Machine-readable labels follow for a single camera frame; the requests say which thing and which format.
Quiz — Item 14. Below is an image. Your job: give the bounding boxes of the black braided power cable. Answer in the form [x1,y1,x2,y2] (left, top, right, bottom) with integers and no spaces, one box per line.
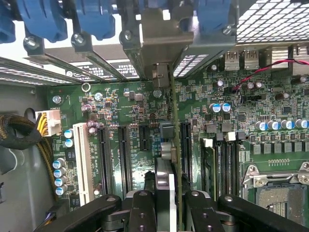
[0,113,60,201]

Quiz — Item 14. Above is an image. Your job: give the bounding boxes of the long black expansion slot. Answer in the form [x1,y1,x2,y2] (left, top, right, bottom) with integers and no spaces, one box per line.
[180,121,194,191]
[118,125,133,194]
[97,126,113,195]

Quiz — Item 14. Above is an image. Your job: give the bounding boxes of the metal slot cover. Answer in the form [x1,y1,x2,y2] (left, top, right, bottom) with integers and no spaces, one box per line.
[71,32,126,80]
[119,29,145,82]
[23,35,97,83]

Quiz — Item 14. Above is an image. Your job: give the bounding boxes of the red and black wire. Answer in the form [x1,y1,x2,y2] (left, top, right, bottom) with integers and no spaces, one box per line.
[233,58,309,91]

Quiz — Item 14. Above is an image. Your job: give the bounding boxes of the short black expansion slot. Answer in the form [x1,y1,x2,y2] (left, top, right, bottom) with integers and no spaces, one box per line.
[139,125,151,152]

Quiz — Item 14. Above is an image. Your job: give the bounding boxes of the white power connector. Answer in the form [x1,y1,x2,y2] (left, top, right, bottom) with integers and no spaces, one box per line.
[35,109,62,138]

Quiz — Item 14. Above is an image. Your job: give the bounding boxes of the black RAM slot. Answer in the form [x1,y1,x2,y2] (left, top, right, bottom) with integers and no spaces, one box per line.
[215,132,227,196]
[236,131,245,170]
[225,132,239,196]

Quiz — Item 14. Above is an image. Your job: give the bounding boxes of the CPU socket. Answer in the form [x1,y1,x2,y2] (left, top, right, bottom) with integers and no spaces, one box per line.
[241,161,309,232]

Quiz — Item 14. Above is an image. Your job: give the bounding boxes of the open grey PC case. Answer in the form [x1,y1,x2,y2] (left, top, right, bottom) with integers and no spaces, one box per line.
[0,0,309,232]

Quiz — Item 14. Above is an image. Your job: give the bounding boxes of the white expansion slot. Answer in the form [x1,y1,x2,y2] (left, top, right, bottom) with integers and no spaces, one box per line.
[73,122,94,206]

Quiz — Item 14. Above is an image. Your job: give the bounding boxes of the green motherboard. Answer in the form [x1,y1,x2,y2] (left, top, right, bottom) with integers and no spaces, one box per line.
[47,48,309,232]

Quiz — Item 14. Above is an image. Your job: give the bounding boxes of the blue card clip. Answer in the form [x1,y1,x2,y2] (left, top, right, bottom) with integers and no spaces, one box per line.
[72,0,115,41]
[0,0,16,44]
[18,0,68,43]
[195,0,236,32]

